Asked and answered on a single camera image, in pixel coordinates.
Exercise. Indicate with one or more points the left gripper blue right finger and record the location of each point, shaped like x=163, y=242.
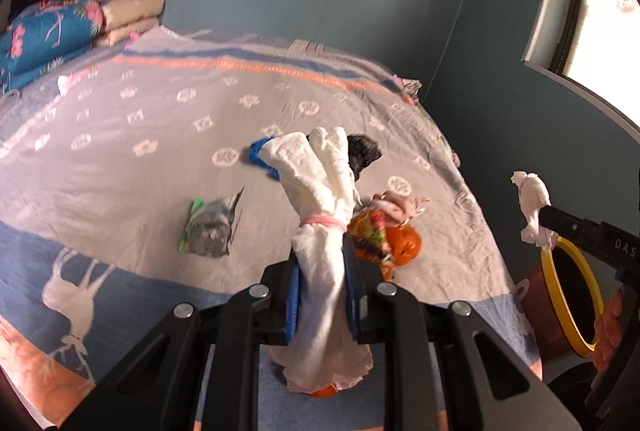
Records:
x=352, y=286

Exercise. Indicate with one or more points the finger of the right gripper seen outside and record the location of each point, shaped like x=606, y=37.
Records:
x=553, y=219

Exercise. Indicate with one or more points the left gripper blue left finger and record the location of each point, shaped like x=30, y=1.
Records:
x=292, y=297

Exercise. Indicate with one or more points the white paper tissue wad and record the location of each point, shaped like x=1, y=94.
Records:
x=533, y=195

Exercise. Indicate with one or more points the orange snack wrapper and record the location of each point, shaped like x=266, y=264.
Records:
x=368, y=231

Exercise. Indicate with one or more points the pink white wrapper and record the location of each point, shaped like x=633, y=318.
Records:
x=397, y=209

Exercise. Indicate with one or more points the white tissue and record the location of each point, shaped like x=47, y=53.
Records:
x=315, y=174

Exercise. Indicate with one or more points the silver green snack wrapper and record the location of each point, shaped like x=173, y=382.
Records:
x=210, y=227

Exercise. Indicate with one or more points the blue rubber glove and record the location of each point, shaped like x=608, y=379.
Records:
x=254, y=156

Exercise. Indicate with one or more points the person's right hand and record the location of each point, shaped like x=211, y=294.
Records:
x=609, y=332

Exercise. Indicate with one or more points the black plastic bag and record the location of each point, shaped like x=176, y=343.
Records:
x=362, y=152

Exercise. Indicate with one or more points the pink floral cloth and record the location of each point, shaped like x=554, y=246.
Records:
x=409, y=89

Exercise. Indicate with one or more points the grey patterned bed sheet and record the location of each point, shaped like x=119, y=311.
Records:
x=97, y=183

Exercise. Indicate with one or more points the beige folded quilts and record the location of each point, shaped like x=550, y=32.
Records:
x=123, y=18

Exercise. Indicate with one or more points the blue floral folded quilt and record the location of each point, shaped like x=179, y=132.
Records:
x=44, y=36

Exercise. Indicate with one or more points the window with dark frame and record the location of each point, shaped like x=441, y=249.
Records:
x=592, y=48

